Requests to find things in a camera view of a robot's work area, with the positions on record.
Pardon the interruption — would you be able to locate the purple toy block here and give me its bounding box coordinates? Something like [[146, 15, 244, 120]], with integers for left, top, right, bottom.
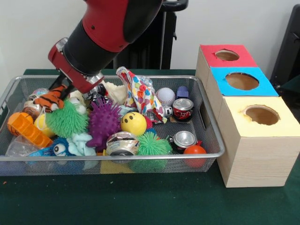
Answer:
[[176, 86, 189, 99]]

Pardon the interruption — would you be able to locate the green stringy puffer ball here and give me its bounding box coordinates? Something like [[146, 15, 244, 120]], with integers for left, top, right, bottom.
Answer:
[[135, 131, 173, 156]]

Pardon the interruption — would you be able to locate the silver mesh bin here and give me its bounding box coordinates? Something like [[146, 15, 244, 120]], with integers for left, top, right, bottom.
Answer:
[[0, 74, 227, 176]]

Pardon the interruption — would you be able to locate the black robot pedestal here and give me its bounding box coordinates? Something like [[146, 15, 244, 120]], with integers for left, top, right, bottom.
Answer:
[[112, 0, 189, 70]]

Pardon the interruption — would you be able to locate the black chair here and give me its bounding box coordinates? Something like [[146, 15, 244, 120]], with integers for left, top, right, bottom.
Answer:
[[269, 4, 300, 82]]

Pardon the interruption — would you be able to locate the purple spiky rubber toy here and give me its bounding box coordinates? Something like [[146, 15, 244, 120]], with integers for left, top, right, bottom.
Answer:
[[86, 98, 122, 152]]

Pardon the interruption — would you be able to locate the orange basketball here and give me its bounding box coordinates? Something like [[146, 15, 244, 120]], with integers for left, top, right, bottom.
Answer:
[[7, 112, 34, 137]]

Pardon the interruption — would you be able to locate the white baseball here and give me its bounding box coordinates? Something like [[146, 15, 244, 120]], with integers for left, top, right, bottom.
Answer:
[[156, 87, 176, 104]]

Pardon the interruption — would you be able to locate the yellow smiley ball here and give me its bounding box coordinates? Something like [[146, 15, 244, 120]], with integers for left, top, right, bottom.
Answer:
[[120, 111, 148, 136]]

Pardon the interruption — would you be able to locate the crushed black can silver lid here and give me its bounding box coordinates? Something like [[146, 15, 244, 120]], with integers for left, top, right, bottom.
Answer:
[[172, 130, 199, 154]]

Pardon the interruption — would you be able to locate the crushed red can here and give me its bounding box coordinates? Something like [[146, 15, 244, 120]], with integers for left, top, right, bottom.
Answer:
[[172, 97, 195, 122]]

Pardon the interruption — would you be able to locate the orange striped tiger plush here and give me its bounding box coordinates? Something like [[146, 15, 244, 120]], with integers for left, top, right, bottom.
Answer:
[[32, 84, 69, 113]]

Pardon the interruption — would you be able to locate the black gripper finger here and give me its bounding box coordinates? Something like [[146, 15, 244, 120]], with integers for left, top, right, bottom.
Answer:
[[48, 74, 64, 91], [60, 81, 75, 99]]

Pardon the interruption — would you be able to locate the red ball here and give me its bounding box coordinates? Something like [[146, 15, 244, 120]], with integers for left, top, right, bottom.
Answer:
[[183, 145, 207, 168]]

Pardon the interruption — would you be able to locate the white cloth with coloured dots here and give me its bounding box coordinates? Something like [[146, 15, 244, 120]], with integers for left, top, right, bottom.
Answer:
[[116, 66, 168, 124]]

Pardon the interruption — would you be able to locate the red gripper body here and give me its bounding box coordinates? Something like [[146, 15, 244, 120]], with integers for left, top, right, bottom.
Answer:
[[48, 43, 98, 94]]

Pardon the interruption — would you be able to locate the wooden box with three holes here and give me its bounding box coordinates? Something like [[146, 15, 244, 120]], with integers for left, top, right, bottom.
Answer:
[[195, 44, 300, 188]]

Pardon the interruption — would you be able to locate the dark green table cloth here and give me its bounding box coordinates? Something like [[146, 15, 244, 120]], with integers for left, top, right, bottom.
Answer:
[[281, 74, 300, 94], [0, 67, 300, 225]]

